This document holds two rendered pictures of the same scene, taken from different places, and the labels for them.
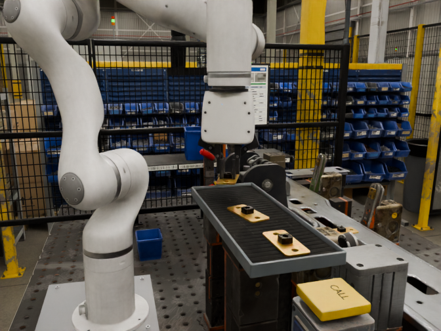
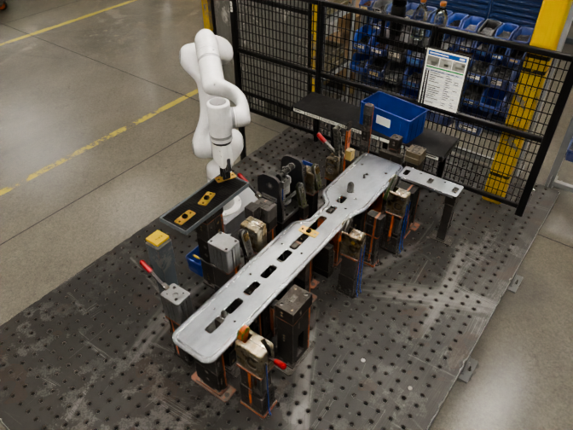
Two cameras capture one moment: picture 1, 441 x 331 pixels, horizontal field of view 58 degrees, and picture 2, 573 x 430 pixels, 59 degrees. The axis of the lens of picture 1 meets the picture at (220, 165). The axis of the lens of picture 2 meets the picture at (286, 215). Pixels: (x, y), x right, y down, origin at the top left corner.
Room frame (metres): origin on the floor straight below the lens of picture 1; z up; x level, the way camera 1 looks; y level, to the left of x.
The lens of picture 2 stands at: (-0.08, -1.47, 2.40)
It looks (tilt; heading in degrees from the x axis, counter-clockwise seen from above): 40 degrees down; 52
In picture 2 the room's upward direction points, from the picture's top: straight up
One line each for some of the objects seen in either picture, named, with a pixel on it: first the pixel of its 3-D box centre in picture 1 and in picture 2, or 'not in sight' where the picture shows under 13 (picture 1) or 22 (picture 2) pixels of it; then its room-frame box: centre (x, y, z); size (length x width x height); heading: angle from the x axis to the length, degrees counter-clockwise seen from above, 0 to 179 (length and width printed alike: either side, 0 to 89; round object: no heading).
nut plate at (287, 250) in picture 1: (285, 240); (184, 216); (0.53, -0.09, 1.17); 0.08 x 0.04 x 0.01; 18
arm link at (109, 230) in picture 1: (115, 198); (224, 153); (0.93, 0.26, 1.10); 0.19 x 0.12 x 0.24; 154
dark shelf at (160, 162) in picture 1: (193, 160); (370, 124); (1.77, 0.12, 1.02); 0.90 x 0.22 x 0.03; 106
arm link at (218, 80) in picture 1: (228, 80); (221, 136); (0.77, -0.01, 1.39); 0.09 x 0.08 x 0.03; 81
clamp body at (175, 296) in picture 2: not in sight; (182, 325); (0.35, -0.31, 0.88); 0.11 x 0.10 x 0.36; 106
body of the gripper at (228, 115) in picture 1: (228, 113); (222, 150); (0.77, -0.02, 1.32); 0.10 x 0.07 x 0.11; 81
